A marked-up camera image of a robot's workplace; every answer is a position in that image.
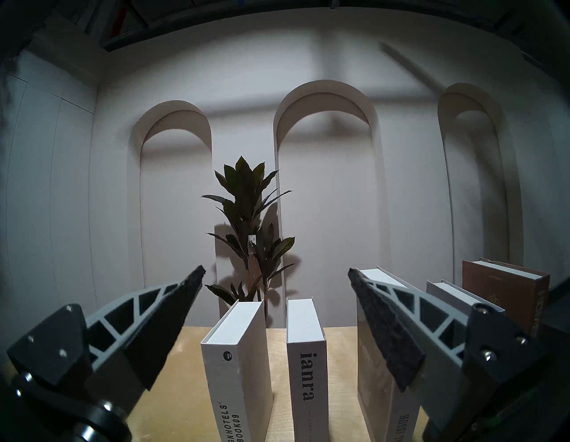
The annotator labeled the large grey SPECIAL ISSUE book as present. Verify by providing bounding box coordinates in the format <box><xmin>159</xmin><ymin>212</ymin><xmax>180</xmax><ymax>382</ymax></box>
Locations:
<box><xmin>356</xmin><ymin>267</ymin><xmax>421</xmax><ymax>442</ymax></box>

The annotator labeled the grey iaura book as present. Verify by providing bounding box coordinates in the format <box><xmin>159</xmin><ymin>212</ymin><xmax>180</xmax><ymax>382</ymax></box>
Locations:
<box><xmin>286</xmin><ymin>298</ymin><xmax>329</xmax><ymax>442</ymax></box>

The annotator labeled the brown HOMES book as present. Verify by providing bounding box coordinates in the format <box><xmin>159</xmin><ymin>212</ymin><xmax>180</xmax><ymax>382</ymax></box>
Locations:
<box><xmin>462</xmin><ymin>258</ymin><xmax>550</xmax><ymax>336</ymax></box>

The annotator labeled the silver book small black lettering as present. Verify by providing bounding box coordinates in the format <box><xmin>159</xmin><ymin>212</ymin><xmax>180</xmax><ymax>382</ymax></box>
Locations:
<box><xmin>200</xmin><ymin>300</ymin><xmax>273</xmax><ymax>442</ymax></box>

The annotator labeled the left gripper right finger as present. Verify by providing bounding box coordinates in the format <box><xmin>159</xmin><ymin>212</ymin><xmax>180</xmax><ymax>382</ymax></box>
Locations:
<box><xmin>347</xmin><ymin>267</ymin><xmax>547</xmax><ymax>441</ymax></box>

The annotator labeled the tall green potted plant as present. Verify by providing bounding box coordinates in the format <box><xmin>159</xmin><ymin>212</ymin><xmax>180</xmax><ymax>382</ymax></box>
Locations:
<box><xmin>201</xmin><ymin>156</ymin><xmax>296</xmax><ymax>328</ymax></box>

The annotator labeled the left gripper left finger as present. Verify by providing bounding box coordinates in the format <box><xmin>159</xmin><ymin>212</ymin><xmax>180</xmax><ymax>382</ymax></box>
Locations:
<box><xmin>7</xmin><ymin>265</ymin><xmax>206</xmax><ymax>417</ymax></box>

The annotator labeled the grey Discontent book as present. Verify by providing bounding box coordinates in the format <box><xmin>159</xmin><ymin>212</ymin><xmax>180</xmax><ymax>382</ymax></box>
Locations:
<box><xmin>426</xmin><ymin>280</ymin><xmax>506</xmax><ymax>315</ymax></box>

